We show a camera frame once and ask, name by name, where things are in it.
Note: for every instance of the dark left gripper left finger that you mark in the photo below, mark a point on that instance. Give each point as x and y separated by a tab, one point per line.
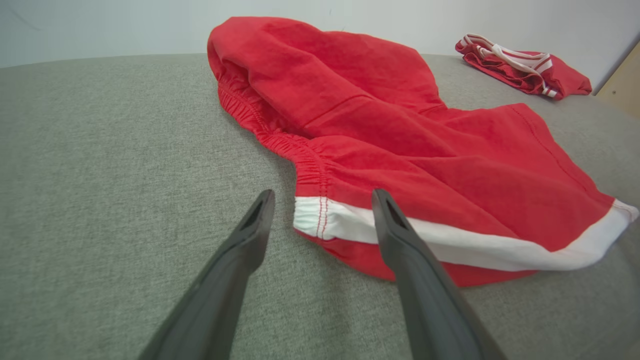
215	305

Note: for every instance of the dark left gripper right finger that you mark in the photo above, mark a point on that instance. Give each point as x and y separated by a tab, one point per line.
430	310

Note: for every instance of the red shorts white trim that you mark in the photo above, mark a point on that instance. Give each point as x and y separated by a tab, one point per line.
400	140

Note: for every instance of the red basketball jersey white sleeves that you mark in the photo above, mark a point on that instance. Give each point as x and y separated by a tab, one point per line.
560	80

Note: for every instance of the light wooden panel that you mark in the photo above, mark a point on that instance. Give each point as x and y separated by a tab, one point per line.
625	85

